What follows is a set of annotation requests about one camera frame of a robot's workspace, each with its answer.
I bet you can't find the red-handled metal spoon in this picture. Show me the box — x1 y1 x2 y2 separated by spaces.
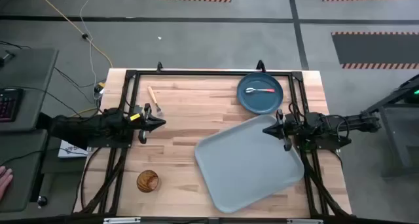
245 87 276 94

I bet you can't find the black cable bundle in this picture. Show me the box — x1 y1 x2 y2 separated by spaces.
79 147 128 215
301 150 352 218

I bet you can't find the thin white cable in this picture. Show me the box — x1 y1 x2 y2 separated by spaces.
64 0 100 87

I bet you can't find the dark blue plate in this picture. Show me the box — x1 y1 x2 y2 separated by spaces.
236 72 284 115

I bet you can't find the wooden-handled metal fork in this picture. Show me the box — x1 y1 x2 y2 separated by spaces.
147 85 164 117

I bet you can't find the yellow floor cable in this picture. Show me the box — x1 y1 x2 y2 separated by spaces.
31 0 114 69

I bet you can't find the silver metal bracket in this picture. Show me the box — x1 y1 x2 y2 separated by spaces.
103 217 141 224
286 218 324 224

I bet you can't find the grey metal tray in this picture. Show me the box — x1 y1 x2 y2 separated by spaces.
194 114 306 214

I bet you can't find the dark grey equipment cart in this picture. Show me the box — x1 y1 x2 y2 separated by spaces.
359 73 419 178

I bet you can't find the black aluminium table frame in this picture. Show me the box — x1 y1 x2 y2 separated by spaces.
78 68 353 219

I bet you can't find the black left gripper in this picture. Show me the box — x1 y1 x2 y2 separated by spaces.
137 103 167 145

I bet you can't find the person's hand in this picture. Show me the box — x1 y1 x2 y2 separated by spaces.
0 166 14 202

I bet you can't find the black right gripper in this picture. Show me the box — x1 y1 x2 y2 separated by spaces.
262 109 293 152

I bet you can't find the white printed booklet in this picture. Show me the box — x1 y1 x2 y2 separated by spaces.
57 139 90 159

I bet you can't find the grey desk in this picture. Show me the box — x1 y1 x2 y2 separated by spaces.
0 48 60 133
0 128 50 214

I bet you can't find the small black desk device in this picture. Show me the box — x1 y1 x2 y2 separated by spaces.
0 50 16 67

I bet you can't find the black keyboard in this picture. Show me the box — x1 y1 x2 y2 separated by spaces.
0 88 24 123

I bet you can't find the thin black cable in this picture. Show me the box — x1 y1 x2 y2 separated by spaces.
0 39 107 117

